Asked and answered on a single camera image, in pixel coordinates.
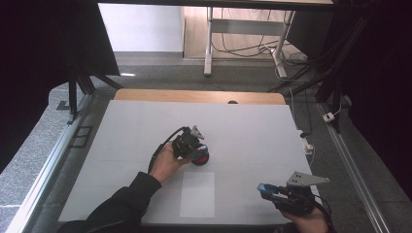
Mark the white wall panel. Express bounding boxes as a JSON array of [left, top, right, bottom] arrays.
[[97, 3, 185, 53]]

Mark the aluminium floor rail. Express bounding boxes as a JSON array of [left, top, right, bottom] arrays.
[[5, 92, 95, 233], [316, 102, 392, 233]]

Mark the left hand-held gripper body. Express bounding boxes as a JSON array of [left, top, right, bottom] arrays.
[[171, 124, 206, 160]]

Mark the white paper sheet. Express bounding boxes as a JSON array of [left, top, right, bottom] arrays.
[[179, 171, 216, 218]]

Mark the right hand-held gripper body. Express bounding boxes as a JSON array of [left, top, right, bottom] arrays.
[[271, 171, 331, 217]]

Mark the person's right hand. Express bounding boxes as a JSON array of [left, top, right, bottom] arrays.
[[279, 207, 328, 233]]

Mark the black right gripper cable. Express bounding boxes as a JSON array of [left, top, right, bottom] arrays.
[[312, 194, 335, 233]]

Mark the round red ink pad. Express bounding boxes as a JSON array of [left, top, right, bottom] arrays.
[[190, 151, 211, 167]]

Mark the white metal desk frame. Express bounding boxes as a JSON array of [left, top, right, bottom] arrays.
[[203, 6, 297, 80]]

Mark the black curtain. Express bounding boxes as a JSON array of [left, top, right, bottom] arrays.
[[319, 0, 412, 203], [0, 0, 121, 174]]

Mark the tangle of black floor cables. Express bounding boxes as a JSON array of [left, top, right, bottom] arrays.
[[211, 8, 309, 67]]

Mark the white power strip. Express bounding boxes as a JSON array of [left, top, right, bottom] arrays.
[[296, 129, 315, 156]]

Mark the white table cover board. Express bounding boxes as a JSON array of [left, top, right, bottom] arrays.
[[57, 99, 323, 226]]

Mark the person's left hand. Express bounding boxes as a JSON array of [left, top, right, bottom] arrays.
[[149, 141, 192, 184]]

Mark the blue stamp cap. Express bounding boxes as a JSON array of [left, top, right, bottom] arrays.
[[257, 183, 277, 196]]

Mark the black metal stand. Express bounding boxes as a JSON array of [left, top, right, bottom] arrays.
[[267, 6, 361, 134], [55, 45, 124, 126]]

